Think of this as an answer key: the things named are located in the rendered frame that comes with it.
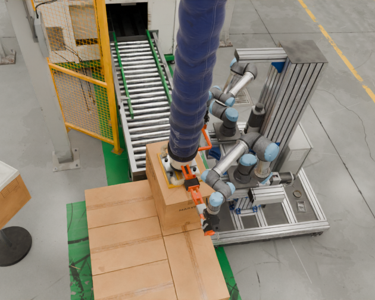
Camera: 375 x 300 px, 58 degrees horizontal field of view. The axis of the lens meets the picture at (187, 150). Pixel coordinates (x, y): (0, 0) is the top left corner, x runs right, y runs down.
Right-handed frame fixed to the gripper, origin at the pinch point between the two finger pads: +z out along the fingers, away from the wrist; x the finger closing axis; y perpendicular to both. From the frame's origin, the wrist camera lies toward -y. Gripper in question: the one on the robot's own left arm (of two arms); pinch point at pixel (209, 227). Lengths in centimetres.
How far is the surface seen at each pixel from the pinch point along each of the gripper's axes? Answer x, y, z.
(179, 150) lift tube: 6, 52, -19
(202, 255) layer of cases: -5, 6, 66
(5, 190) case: 131, 82, 26
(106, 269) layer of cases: 71, 16, 65
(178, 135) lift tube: 7, 53, -35
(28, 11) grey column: 88, 172, -65
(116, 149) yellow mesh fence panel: 37, 174, 116
